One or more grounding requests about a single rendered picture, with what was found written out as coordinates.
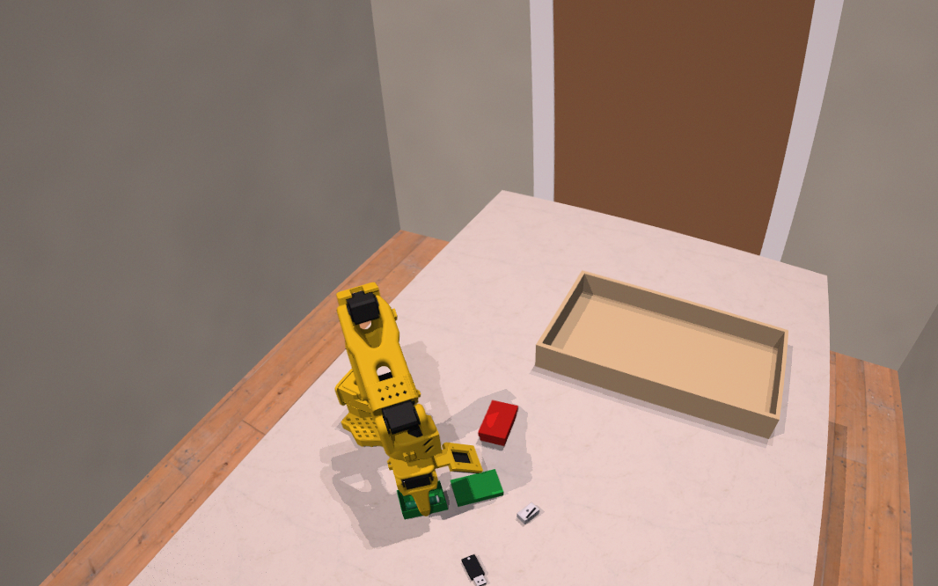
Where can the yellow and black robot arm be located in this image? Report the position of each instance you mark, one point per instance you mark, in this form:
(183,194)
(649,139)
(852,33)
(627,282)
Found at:
(404,429)

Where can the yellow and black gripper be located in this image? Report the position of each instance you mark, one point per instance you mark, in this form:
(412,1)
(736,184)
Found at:
(420,475)

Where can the black usb flash drive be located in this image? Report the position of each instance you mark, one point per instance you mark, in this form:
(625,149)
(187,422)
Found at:
(474,570)

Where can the green aaa battery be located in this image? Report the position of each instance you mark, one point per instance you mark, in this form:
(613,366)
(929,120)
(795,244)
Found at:
(432,499)

